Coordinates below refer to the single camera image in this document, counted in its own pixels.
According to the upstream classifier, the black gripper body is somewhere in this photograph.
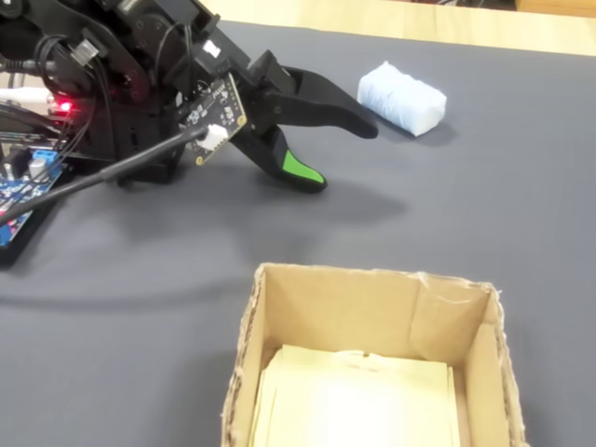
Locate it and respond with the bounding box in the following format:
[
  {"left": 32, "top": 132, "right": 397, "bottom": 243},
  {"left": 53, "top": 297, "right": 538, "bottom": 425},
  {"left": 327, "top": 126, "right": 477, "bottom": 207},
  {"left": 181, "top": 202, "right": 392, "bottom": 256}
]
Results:
[{"left": 193, "top": 12, "right": 302, "bottom": 141}]

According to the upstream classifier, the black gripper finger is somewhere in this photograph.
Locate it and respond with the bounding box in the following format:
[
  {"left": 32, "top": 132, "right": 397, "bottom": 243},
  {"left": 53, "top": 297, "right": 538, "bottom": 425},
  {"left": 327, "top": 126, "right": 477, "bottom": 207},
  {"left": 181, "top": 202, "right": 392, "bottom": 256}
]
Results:
[
  {"left": 254, "top": 66, "right": 379, "bottom": 140},
  {"left": 231, "top": 124, "right": 328, "bottom": 196}
]

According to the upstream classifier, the light blue yarn-wrapped block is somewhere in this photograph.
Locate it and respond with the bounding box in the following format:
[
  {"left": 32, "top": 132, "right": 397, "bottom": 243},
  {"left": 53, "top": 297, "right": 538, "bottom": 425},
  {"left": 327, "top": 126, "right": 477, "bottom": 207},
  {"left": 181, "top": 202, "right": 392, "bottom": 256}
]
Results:
[{"left": 357, "top": 60, "right": 449, "bottom": 138}]

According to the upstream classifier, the open cardboard box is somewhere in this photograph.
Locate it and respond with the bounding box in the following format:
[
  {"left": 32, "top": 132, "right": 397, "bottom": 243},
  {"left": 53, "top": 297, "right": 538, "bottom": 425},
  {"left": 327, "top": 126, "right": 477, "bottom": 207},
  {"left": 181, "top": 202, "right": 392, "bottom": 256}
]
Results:
[{"left": 217, "top": 262, "right": 528, "bottom": 447}]

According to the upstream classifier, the dark grey table mat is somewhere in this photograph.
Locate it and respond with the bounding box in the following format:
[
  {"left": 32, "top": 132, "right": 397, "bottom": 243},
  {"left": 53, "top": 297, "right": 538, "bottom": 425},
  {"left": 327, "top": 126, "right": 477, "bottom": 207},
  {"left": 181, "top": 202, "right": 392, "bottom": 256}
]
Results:
[{"left": 0, "top": 17, "right": 596, "bottom": 447}]

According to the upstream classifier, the blue controller circuit board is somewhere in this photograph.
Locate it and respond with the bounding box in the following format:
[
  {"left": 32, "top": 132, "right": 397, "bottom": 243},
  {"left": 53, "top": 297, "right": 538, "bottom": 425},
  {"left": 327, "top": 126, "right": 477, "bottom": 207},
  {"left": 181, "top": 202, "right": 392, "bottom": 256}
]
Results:
[{"left": 0, "top": 147, "right": 67, "bottom": 248}]

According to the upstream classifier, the black camera circuit board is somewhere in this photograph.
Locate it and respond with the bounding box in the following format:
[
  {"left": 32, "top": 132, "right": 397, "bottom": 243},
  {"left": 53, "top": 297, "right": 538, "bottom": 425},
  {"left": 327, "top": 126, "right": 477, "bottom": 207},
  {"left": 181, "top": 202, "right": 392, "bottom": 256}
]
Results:
[{"left": 179, "top": 74, "right": 248, "bottom": 168}]

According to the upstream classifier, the thin black wire bundle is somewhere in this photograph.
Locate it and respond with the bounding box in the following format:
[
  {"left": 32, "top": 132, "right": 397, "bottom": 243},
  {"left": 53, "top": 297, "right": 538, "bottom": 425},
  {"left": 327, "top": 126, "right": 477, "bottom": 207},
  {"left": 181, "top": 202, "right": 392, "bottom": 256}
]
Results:
[{"left": 34, "top": 34, "right": 120, "bottom": 162}]

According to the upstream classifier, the thick black cable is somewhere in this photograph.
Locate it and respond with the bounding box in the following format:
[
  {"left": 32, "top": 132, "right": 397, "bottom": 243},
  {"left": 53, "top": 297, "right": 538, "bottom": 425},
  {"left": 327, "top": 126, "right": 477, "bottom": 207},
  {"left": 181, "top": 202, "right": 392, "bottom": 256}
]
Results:
[{"left": 0, "top": 128, "right": 210, "bottom": 228}]

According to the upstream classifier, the white cable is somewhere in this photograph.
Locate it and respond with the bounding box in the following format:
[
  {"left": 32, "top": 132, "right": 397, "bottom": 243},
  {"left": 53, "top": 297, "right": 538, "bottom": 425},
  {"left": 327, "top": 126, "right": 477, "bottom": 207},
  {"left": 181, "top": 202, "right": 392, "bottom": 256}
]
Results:
[{"left": 0, "top": 87, "right": 53, "bottom": 102}]

